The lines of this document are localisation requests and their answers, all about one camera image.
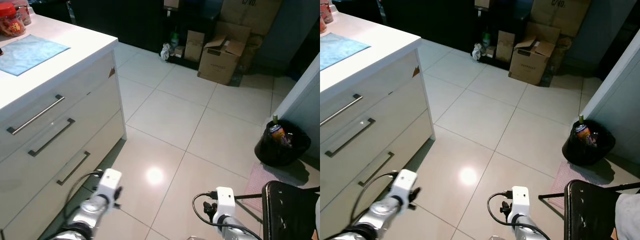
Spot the white kitchen island cabinet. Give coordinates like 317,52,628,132
320,11,436,240
0,12,127,240

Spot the orange snack package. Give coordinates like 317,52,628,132
575,124,593,145
269,125,287,145

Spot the black trash bag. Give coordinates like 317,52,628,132
561,119,617,167
254,120,312,168

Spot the blue cloth mat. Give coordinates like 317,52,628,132
0,35,71,77
320,33,372,71

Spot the pink floor mat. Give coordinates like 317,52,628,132
243,162,306,212
547,161,608,211

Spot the black chair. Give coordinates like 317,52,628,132
262,181,321,240
564,180,640,240

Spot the thin black rod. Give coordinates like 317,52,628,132
538,183,640,200
232,187,321,200

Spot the open cardboard box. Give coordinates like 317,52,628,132
508,35,557,86
197,35,247,86

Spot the large printed cardboard box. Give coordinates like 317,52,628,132
530,0,592,37
220,0,284,36

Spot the small cardboard box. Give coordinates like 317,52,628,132
183,30,206,63
496,30,517,63

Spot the dark cabinet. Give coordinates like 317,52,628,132
70,0,168,53
385,0,481,53

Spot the grey cloth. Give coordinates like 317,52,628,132
614,192,640,240

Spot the long metal drawer handle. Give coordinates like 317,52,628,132
28,118,76,158
6,95,66,136
325,118,376,158
56,151,91,186
320,94,363,126
357,151,395,187

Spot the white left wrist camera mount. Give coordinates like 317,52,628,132
95,168,123,203
391,169,419,205

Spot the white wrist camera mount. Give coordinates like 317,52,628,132
391,169,419,205
95,168,123,203
213,186,236,223
507,186,531,223

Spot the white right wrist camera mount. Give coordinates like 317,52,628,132
507,186,531,223
213,186,236,223

